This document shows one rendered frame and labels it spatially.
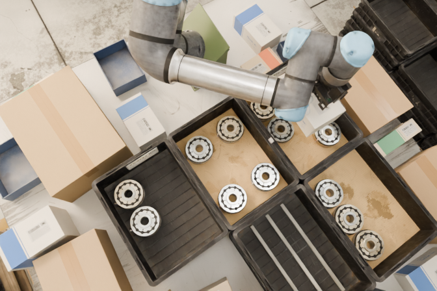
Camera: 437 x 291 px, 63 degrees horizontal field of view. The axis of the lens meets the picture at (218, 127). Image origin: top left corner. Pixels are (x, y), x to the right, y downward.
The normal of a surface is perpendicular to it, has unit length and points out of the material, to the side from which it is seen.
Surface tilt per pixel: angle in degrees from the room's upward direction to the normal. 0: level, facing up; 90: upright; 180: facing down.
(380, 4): 0
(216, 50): 45
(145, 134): 0
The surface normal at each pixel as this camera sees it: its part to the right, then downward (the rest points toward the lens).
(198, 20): -0.57, 0.12
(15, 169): 0.04, -0.31
